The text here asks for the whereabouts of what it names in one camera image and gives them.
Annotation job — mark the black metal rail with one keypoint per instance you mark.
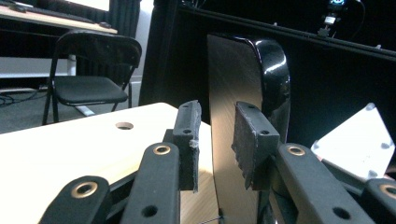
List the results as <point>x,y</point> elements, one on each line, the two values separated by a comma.
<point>311,34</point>

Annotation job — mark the white-legged desk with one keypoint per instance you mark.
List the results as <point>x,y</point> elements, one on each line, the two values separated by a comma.
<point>37,67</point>

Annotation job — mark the camera on stand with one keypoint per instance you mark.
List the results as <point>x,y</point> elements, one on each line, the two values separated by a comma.
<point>331,18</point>

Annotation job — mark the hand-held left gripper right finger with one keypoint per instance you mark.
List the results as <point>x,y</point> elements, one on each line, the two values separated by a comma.
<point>253,143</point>

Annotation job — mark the black computer mouse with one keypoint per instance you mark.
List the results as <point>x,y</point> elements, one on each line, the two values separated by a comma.
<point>105,24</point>

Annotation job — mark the black folding chair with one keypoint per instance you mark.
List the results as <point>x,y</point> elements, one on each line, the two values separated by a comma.
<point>90,90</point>

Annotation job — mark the bright monitor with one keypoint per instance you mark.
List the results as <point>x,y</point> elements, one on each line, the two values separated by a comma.
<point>90,3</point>

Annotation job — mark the panda picture board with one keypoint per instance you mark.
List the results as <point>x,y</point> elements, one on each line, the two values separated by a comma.
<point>233,81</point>

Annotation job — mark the black keyboard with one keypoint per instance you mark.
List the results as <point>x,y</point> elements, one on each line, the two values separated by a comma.
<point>59,15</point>

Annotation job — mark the round table grommet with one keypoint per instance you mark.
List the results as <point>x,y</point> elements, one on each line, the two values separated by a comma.
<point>124,125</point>

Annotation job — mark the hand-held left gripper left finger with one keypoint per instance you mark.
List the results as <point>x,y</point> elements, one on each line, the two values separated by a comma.
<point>186,146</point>

